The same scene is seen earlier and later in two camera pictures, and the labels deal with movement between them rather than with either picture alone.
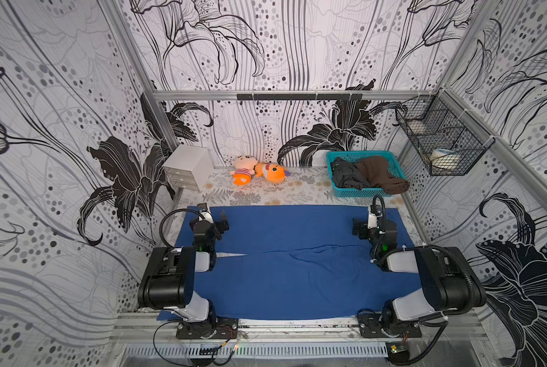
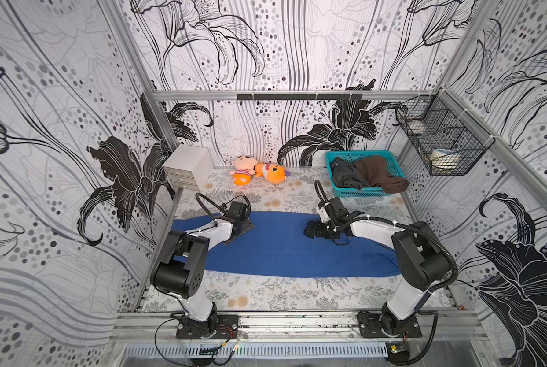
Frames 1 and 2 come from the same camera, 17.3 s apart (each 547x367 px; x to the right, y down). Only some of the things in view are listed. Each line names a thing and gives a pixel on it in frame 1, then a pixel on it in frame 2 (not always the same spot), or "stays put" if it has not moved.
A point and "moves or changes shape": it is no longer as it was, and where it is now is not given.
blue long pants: [298, 262] moves or changes shape
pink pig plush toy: [244, 168] stays put
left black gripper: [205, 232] → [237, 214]
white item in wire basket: [445, 159] stays put
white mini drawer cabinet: [189, 167] stays put
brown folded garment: [374, 169] stays put
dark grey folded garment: [346, 174] stays put
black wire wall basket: [444, 132] stays put
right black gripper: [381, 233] → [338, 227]
